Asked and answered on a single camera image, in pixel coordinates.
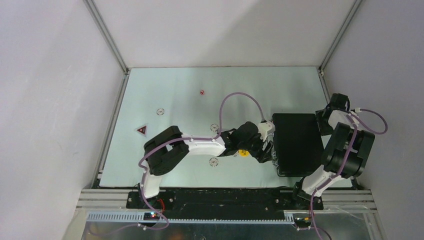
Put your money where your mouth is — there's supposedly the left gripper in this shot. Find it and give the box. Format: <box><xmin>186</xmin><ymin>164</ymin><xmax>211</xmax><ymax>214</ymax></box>
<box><xmin>237</xmin><ymin>131</ymin><xmax>274</xmax><ymax>163</ymax></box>

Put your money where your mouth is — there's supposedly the yellow big blind button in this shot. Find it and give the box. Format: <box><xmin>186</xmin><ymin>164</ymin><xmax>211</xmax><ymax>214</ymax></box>
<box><xmin>238</xmin><ymin>149</ymin><xmax>250</xmax><ymax>157</ymax></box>

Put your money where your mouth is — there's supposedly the black poker set case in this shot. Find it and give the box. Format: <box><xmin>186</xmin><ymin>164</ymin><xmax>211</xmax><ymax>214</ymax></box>
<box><xmin>272</xmin><ymin>113</ymin><xmax>324</xmax><ymax>177</ymax></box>

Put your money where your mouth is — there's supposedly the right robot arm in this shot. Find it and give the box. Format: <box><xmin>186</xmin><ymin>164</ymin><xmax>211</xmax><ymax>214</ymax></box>
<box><xmin>290</xmin><ymin>93</ymin><xmax>376</xmax><ymax>209</ymax></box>

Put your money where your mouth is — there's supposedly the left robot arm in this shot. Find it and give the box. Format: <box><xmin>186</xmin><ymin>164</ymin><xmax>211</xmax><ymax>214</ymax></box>
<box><xmin>138</xmin><ymin>121</ymin><xmax>276</xmax><ymax>208</ymax></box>

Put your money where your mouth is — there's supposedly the white poker chip front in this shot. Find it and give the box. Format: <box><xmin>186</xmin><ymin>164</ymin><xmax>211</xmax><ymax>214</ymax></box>
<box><xmin>209</xmin><ymin>157</ymin><xmax>219</xmax><ymax>167</ymax></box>

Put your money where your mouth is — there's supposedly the white poker chip near deck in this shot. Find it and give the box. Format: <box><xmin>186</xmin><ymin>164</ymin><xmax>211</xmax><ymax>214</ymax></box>
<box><xmin>210</xmin><ymin>123</ymin><xmax>220</xmax><ymax>133</ymax></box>

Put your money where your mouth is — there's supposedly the white blue poker chip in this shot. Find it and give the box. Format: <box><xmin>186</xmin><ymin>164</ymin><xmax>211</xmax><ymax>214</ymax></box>
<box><xmin>156</xmin><ymin>108</ymin><xmax>165</xmax><ymax>116</ymax></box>

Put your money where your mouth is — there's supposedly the all in triangle button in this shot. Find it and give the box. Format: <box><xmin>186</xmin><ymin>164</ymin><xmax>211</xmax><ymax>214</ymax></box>
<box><xmin>136</xmin><ymin>124</ymin><xmax>148</xmax><ymax>137</ymax></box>

